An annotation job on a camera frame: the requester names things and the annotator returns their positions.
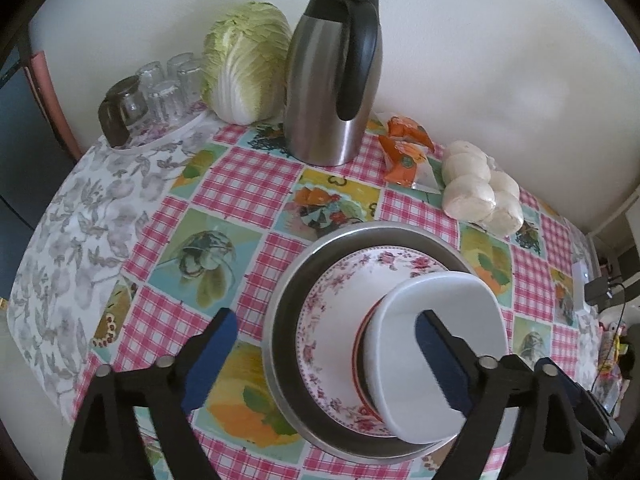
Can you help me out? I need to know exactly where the black charger adapter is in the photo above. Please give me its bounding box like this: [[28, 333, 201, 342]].
[[585, 280, 612, 306]]

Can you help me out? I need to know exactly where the red-brown chair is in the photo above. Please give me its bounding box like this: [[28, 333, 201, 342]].
[[27, 50, 83, 161]]

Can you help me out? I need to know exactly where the orange snack packet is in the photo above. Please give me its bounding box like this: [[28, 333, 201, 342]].
[[387, 116, 435, 151], [378, 135, 430, 187]]

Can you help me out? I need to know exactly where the dark glass cup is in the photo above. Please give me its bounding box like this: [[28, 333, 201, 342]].
[[98, 76, 148, 148]]

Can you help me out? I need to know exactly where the dark blue panel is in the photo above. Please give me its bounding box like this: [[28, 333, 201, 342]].
[[0, 47, 76, 286]]

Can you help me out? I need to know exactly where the plain white bowl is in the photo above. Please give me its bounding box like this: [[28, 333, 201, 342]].
[[361, 271, 512, 445]]

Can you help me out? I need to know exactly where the stainless steel thermos jug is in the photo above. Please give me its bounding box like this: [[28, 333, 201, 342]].
[[284, 0, 386, 167]]

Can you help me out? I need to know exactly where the napa cabbage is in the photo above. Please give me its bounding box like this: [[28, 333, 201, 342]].
[[200, 1, 293, 125]]

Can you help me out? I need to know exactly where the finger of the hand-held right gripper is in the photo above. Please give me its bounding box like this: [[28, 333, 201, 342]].
[[550, 359, 596, 413]]

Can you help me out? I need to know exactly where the bag of white buns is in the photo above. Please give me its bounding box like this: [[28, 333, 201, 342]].
[[441, 140, 525, 236]]

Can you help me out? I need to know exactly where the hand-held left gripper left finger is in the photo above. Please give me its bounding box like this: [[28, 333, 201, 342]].
[[60, 307, 238, 480]]

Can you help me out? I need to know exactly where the yellow snack packet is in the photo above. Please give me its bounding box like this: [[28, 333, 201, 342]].
[[597, 320, 628, 376]]

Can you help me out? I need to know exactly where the pink floral plate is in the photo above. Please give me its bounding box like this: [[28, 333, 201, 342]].
[[296, 246, 468, 436]]

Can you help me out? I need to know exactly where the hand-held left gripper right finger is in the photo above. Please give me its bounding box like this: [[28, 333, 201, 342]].
[[414, 310, 591, 480]]

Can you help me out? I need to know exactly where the pink checked picture tablecloth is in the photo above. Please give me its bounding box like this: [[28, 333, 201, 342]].
[[60, 120, 608, 480]]

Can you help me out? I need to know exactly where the clear drinking glass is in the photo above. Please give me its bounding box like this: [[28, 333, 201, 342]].
[[146, 80, 185, 125], [135, 61, 168, 96], [166, 52, 205, 106]]

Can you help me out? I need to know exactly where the stainless steel pan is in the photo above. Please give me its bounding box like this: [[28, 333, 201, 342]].
[[262, 221, 518, 465]]

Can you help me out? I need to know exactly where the black charger cable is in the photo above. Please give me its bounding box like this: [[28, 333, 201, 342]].
[[590, 282, 630, 396]]

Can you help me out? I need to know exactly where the white oval tray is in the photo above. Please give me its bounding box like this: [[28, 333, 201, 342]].
[[107, 109, 213, 155]]

